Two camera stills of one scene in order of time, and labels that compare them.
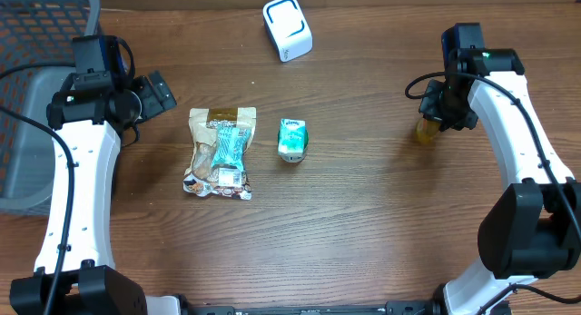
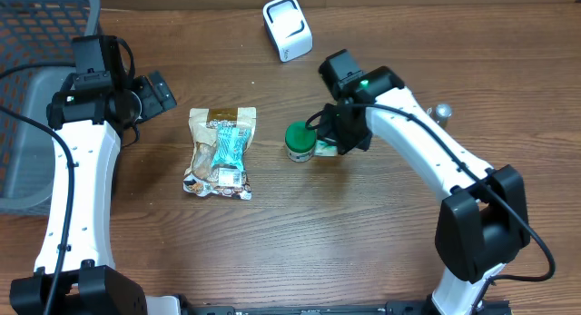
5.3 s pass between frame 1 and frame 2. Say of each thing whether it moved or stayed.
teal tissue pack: moved
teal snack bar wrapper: stayed
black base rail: stayed
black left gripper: stayed
